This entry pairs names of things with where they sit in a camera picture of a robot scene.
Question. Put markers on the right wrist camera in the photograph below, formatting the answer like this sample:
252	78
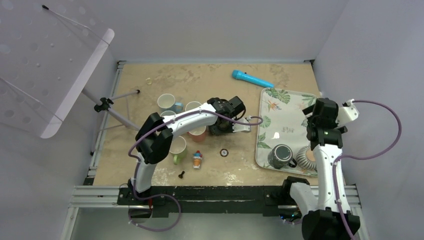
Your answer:
347	113

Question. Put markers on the dark blue mug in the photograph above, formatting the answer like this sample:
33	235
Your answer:
223	126

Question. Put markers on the small round token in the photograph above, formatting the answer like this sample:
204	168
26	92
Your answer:
224	152

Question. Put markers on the dark grey mug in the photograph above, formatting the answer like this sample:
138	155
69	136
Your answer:
281	156

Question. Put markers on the grey-blue ceramic mug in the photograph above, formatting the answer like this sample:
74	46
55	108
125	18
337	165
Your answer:
193	106

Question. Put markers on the light green ceramic mug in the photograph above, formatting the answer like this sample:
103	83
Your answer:
178	149

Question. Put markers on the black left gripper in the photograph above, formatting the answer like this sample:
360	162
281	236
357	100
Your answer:
232	117

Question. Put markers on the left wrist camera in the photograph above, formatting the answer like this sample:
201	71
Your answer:
242	125

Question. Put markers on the ice cream toy figure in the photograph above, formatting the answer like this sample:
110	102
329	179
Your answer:
197	159

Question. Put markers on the pink ceramic mug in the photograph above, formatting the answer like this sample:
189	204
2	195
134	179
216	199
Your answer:
198	134

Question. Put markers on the blue toy microphone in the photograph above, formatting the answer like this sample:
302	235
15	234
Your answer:
239	75

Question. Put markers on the striped ceramic mug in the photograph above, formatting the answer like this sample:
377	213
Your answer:
305	159

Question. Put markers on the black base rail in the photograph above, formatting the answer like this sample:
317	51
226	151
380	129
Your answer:
160	201

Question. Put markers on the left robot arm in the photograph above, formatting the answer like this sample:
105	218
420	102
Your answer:
158	134

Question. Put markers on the white leaf-print tray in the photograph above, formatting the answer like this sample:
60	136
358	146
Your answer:
284	123

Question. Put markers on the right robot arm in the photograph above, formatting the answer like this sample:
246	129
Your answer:
328	215

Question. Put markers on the black chess pawn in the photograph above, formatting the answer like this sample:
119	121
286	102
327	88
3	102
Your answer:
181	175

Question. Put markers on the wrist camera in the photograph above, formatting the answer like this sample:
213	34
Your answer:
242	125
347	113

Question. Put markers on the light blue ceramic mug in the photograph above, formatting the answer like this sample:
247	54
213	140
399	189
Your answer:
167	102

